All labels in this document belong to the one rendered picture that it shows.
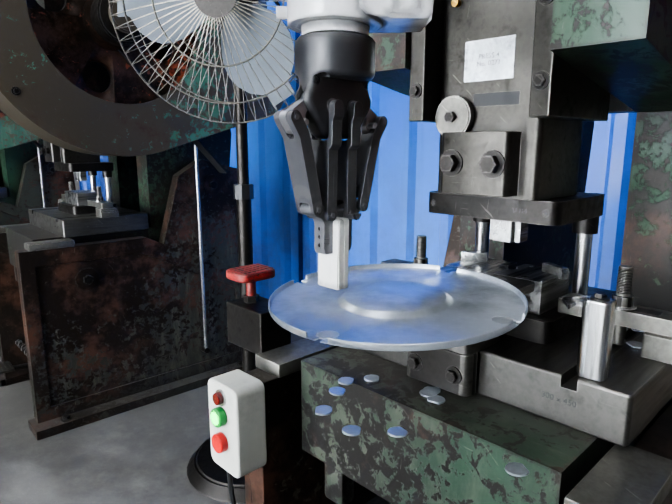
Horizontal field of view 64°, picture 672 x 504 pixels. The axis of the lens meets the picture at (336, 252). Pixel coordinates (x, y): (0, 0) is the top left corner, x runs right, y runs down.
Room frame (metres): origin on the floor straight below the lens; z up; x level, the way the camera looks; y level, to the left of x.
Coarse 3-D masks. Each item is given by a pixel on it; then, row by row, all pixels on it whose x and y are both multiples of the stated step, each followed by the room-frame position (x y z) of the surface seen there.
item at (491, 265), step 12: (456, 264) 0.80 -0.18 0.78; (468, 264) 0.80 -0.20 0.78; (480, 264) 0.80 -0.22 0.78; (492, 264) 0.80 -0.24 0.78; (504, 264) 0.80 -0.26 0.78; (516, 264) 0.81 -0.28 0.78; (516, 276) 0.73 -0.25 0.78; (528, 276) 0.73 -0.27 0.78; (540, 276) 0.73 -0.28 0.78; (552, 276) 0.73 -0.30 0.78; (540, 288) 0.69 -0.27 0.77; (552, 288) 0.72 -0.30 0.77; (564, 288) 0.75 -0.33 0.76; (528, 300) 0.70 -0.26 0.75; (540, 300) 0.69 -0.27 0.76; (552, 300) 0.72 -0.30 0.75; (540, 312) 0.70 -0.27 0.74
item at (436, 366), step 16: (448, 272) 0.73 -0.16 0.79; (480, 272) 0.73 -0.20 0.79; (528, 288) 0.68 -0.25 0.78; (416, 352) 0.68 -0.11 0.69; (432, 352) 0.66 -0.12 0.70; (448, 352) 0.64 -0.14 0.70; (464, 352) 0.63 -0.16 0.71; (416, 368) 0.67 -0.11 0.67; (432, 368) 0.66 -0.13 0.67; (448, 368) 0.64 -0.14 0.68; (464, 368) 0.63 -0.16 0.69; (432, 384) 0.66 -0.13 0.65; (448, 384) 0.64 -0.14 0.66; (464, 384) 0.63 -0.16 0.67
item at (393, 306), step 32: (288, 288) 0.66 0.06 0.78; (320, 288) 0.65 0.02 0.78; (352, 288) 0.63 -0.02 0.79; (384, 288) 0.62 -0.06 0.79; (416, 288) 0.62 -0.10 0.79; (448, 288) 0.64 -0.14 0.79; (480, 288) 0.63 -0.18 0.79; (512, 288) 0.62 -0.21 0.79; (288, 320) 0.54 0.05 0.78; (320, 320) 0.54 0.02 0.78; (352, 320) 0.54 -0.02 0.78; (384, 320) 0.53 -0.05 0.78; (416, 320) 0.53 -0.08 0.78; (448, 320) 0.53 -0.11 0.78; (480, 320) 0.52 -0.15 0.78
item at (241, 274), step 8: (256, 264) 0.89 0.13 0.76; (232, 272) 0.84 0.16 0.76; (240, 272) 0.83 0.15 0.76; (248, 272) 0.83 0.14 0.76; (256, 272) 0.83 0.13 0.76; (264, 272) 0.84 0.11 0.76; (272, 272) 0.85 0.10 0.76; (232, 280) 0.84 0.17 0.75; (240, 280) 0.82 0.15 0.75; (248, 280) 0.82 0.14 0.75; (256, 280) 0.83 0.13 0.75; (248, 288) 0.85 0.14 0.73
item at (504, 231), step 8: (496, 224) 0.77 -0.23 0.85; (504, 224) 0.76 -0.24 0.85; (512, 224) 0.76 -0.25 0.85; (520, 224) 0.75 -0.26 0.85; (496, 232) 0.77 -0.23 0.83; (504, 232) 0.76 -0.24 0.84; (512, 232) 0.76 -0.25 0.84; (520, 232) 0.75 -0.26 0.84; (496, 240) 0.77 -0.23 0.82; (504, 240) 0.76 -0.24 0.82; (512, 240) 0.76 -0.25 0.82; (520, 240) 0.75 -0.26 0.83
